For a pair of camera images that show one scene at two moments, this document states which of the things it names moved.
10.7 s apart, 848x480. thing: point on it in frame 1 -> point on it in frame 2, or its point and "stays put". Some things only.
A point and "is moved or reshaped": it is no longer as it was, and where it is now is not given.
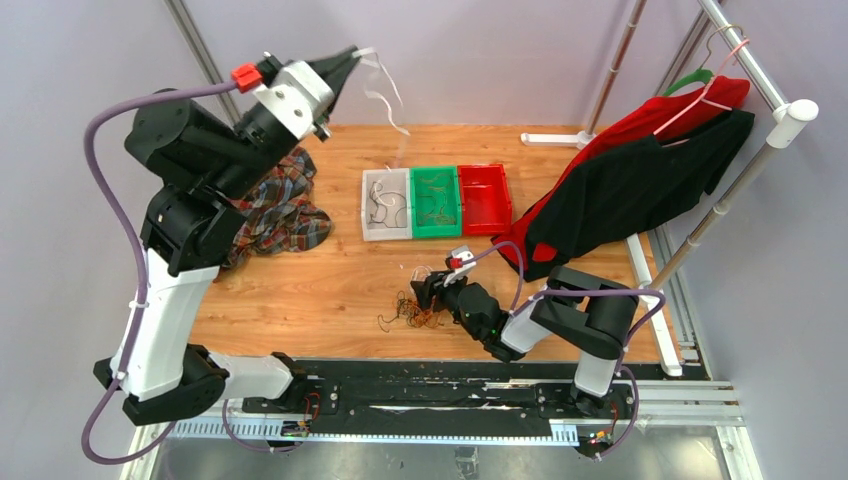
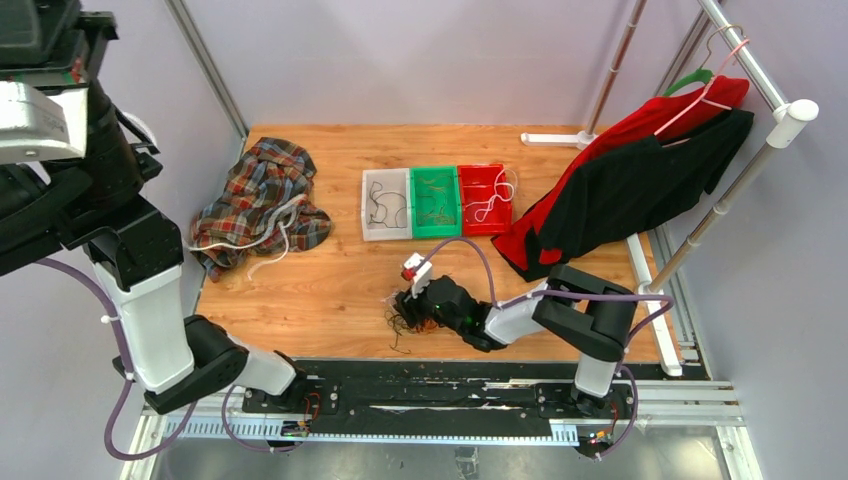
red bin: x=484 y=199 stays put
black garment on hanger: x=631 y=189 stays put
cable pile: x=408 y=307 is moved or reshaped
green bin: x=436 y=201 stays put
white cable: x=371 y=56 -> x=494 y=196
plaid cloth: x=280 y=214 stays put
